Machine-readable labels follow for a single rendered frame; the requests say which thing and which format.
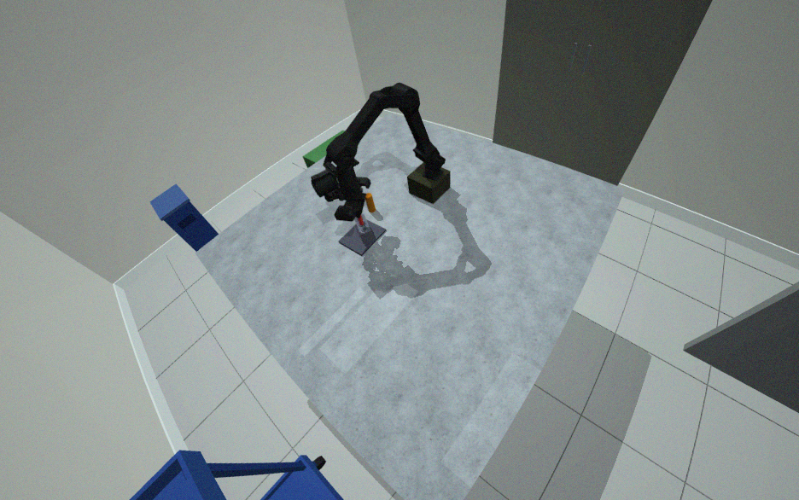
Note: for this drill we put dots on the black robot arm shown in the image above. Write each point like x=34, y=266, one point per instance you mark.
x=344, y=147

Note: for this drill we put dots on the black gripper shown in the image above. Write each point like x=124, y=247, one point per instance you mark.
x=354, y=198

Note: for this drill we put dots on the orange cylinder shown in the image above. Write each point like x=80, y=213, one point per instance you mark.
x=370, y=202

